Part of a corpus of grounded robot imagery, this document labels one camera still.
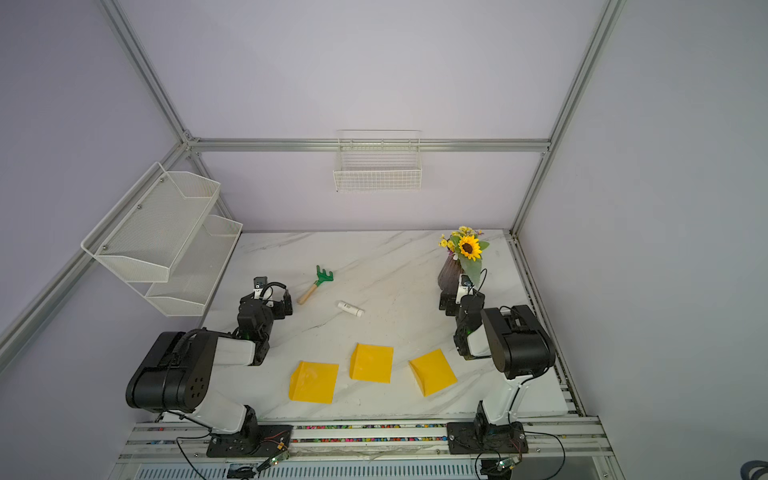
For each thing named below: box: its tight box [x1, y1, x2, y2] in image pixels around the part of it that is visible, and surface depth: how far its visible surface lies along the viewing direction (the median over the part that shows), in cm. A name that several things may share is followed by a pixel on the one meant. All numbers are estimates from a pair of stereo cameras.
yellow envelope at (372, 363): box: [349, 342, 394, 384], surface depth 88 cm
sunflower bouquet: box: [439, 226, 490, 287], surface depth 84 cm
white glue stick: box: [337, 302, 365, 317], surface depth 98 cm
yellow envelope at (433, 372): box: [409, 348, 458, 397], surface depth 86 cm
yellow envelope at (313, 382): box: [288, 361, 339, 404], surface depth 85 cm
